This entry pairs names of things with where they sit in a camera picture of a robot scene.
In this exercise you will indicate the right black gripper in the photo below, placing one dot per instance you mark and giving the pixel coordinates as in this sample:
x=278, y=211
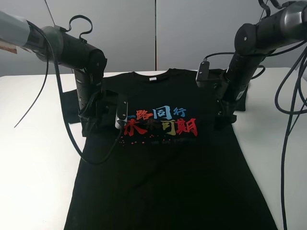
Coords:
x=216, y=79

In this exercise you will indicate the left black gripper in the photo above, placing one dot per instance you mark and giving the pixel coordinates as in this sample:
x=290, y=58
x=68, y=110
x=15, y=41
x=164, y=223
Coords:
x=98, y=108

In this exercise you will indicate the black printed t-shirt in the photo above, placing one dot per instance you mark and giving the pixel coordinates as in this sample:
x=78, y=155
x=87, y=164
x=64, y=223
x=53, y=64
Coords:
x=169, y=169

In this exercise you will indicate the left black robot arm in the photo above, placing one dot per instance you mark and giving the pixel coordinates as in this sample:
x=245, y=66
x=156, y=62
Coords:
x=55, y=45

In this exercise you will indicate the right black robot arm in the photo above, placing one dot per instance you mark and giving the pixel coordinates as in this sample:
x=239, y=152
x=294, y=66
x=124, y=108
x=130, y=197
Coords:
x=253, y=43

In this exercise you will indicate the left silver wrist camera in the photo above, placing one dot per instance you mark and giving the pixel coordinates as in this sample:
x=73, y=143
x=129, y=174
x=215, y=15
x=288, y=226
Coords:
x=121, y=112

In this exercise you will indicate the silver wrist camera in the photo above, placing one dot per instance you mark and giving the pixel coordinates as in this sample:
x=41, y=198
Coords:
x=202, y=74
x=121, y=112

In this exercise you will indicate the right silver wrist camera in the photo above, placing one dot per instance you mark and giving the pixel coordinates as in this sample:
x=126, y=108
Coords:
x=202, y=74

